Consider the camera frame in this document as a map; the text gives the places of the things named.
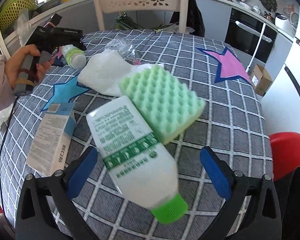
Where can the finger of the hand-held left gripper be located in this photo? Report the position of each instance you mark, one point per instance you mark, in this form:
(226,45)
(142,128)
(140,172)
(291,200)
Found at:
(79,44)

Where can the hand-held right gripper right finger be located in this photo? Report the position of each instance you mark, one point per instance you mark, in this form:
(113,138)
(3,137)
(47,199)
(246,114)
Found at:
(215,172)

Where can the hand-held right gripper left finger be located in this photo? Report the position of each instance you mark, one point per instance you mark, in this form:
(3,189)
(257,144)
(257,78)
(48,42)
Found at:
(81,173)

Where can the small bottle green label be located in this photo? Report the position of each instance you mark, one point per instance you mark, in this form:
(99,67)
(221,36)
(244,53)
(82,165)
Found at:
(75,56)

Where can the white bottle green cap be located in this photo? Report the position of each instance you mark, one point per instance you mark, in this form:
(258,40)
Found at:
(132,150)

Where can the black trash bin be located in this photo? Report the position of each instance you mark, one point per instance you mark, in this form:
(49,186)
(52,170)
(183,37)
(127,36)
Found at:
(297,205)

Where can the green dimpled sponge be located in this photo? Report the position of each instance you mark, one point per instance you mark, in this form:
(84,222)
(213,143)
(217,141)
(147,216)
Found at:
(162,97)

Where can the person's left hand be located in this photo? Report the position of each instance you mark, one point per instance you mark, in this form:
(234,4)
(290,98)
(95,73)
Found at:
(15,62)

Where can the white tissue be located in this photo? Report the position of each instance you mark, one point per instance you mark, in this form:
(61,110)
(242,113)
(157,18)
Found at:
(102,72)

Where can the clear plastic wrapper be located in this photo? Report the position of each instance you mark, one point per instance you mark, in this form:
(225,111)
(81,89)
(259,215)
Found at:
(122,46)

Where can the blue and white box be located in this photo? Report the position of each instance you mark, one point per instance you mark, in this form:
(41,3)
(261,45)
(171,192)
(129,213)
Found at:
(52,135)

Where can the green plastic colander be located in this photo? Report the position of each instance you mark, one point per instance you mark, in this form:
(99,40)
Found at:
(15,7)

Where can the green vegetables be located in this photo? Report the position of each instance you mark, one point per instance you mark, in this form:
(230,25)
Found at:
(137,23)

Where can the red plastic stool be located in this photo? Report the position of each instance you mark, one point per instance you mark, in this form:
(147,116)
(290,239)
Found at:
(290,152)

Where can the white plastic bag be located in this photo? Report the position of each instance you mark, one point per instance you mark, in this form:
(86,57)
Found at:
(3,116)

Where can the cardboard box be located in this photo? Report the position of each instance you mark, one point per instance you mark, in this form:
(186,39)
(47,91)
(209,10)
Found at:
(261,80)

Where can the white refrigerator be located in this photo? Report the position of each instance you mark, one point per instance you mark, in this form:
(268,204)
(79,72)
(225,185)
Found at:
(290,85)

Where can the dark garment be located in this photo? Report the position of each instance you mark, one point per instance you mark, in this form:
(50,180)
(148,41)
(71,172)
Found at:
(196,15)

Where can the white mop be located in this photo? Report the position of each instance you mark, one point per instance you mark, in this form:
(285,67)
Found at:
(258,42)

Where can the black built-in oven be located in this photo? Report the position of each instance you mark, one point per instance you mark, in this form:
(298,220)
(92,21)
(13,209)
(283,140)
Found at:
(247,35)

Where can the black round baking pan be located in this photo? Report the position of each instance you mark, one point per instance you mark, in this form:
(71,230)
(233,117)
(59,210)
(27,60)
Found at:
(268,1)

